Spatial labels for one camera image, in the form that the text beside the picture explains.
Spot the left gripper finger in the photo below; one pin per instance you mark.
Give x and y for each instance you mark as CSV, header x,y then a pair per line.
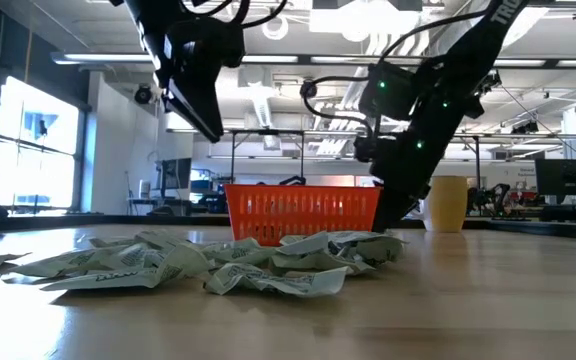
x,y
203,107
188,119

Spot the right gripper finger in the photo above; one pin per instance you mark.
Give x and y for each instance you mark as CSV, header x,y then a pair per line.
x,y
395,210

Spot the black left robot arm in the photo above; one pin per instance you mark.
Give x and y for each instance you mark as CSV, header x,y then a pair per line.
x,y
143,20

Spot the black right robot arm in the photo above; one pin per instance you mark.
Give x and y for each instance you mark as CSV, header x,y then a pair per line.
x,y
468,55

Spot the black computer monitor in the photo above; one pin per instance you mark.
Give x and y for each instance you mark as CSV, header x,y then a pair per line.
x,y
177,173
565,177

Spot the black overhead light bar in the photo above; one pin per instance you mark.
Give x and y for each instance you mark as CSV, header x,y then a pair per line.
x,y
273,59

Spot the orange plastic basket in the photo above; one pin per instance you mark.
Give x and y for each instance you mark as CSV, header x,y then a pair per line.
x,y
298,210

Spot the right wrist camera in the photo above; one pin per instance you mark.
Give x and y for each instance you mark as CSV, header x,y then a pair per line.
x,y
368,149

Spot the black ceiling camera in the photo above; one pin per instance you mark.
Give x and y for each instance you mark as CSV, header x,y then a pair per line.
x,y
143,94
308,89
525,127
490,81

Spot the black metal rig frame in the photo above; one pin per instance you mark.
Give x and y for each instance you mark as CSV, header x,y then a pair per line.
x,y
268,132
478,170

